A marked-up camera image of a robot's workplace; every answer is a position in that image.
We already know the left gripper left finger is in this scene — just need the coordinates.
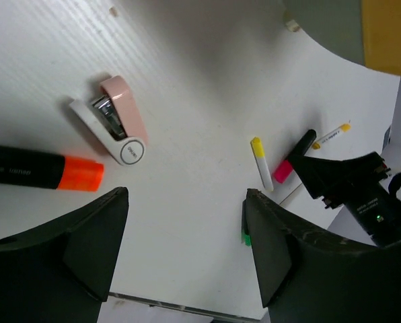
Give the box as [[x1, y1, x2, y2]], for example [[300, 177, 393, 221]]
[[0, 187, 129, 322]]

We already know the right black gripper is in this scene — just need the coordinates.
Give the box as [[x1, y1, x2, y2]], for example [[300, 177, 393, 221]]
[[289, 153, 401, 247]]

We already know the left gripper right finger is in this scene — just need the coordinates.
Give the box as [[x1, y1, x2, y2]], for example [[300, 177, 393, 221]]
[[243, 189, 401, 322]]

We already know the pink highlighter black body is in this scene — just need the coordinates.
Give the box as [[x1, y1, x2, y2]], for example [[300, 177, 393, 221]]
[[272, 129, 318, 184]]

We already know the green highlighter black body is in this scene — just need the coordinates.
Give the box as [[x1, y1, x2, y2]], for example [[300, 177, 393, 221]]
[[242, 201, 251, 246]]

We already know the orange highlighter black body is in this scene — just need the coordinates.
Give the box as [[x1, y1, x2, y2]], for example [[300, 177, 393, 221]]
[[0, 146, 104, 192]]

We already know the white pen pale cap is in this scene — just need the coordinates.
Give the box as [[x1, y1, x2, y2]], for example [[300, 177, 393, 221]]
[[279, 183, 304, 206]]

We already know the white pen yellow cap upper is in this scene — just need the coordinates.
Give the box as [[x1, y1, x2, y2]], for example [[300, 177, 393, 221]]
[[312, 123, 351, 150]]

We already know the white pen yellow cap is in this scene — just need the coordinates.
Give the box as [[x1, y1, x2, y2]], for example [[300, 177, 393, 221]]
[[312, 123, 351, 150], [250, 137, 274, 192]]

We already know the white pen yellow cap lower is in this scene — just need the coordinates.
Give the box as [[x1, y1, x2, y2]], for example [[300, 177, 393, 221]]
[[250, 137, 274, 192]]

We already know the cream cylindrical drawer organizer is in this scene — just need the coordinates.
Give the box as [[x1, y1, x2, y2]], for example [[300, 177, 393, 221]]
[[283, 0, 365, 66]]

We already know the pink white mini stapler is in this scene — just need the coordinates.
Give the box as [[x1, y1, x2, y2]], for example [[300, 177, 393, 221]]
[[69, 75, 149, 166]]

